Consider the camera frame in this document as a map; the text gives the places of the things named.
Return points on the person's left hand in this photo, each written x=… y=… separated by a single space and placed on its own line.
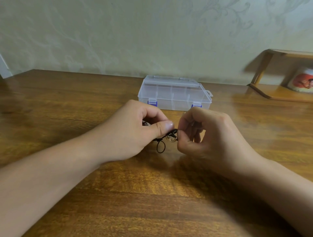
x=124 y=134

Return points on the person's right hand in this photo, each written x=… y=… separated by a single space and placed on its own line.
x=217 y=139

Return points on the clear plastic organizer box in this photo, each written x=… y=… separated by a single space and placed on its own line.
x=173 y=93

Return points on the person's right forearm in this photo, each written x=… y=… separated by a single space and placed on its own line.
x=281 y=198

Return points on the person's left forearm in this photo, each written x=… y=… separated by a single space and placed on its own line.
x=41 y=190

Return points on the wooden shelf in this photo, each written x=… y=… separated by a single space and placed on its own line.
x=281 y=92

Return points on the white printed mug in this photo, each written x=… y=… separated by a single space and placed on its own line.
x=302 y=80

